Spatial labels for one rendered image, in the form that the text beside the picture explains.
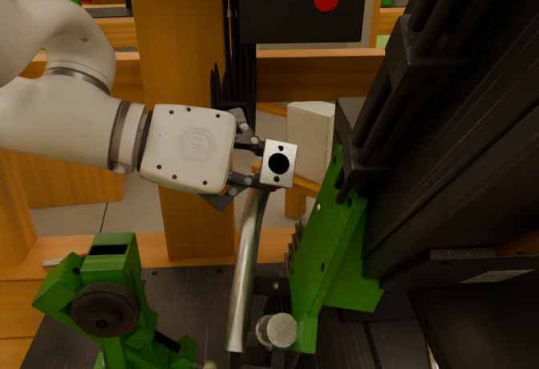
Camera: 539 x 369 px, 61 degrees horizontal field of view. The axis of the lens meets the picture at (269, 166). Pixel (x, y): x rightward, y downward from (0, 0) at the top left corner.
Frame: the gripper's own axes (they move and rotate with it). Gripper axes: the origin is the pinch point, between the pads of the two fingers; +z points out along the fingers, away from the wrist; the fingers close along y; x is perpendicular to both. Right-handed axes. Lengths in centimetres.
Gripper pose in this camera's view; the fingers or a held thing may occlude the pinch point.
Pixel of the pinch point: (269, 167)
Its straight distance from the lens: 57.2
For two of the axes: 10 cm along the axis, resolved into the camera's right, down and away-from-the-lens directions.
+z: 9.6, 2.0, 1.8
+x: -2.2, 2.3, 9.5
